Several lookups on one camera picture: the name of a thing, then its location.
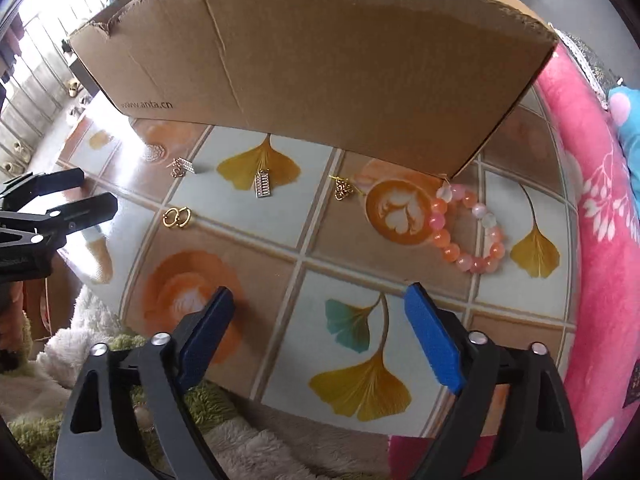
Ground gold double ring earrings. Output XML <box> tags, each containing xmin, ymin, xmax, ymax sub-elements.
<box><xmin>162</xmin><ymin>207</ymin><xmax>193</xmax><ymax>229</ymax></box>

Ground gold rhinestone brooch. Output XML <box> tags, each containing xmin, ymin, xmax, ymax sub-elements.
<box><xmin>167</xmin><ymin>157</ymin><xmax>195</xmax><ymax>179</ymax></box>

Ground silver rectangular pendant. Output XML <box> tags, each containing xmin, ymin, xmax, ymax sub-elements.
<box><xmin>254</xmin><ymin>169</ymin><xmax>271</xmax><ymax>198</ymax></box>

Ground green shaggy rug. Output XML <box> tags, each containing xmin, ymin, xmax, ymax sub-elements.
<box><xmin>1</xmin><ymin>334</ymin><xmax>236</xmax><ymax>479</ymax></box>

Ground pink floral blanket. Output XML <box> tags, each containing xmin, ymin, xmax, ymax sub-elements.
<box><xmin>390</xmin><ymin>47</ymin><xmax>639</xmax><ymax>479</ymax></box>

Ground light blue pillow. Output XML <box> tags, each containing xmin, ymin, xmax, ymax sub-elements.
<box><xmin>608</xmin><ymin>86</ymin><xmax>640</xmax><ymax>205</ymax></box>

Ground brown cardboard box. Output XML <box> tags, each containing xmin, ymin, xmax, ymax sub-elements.
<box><xmin>70</xmin><ymin>0</ymin><xmax>558</xmax><ymax>178</ymax></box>

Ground pink orange bead bracelet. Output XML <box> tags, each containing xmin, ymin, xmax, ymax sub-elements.
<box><xmin>427</xmin><ymin>181</ymin><xmax>507</xmax><ymax>276</ymax></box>

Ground gold butterfly necklace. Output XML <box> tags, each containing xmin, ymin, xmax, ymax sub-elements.
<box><xmin>328</xmin><ymin>173</ymin><xmax>369</xmax><ymax>203</ymax></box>

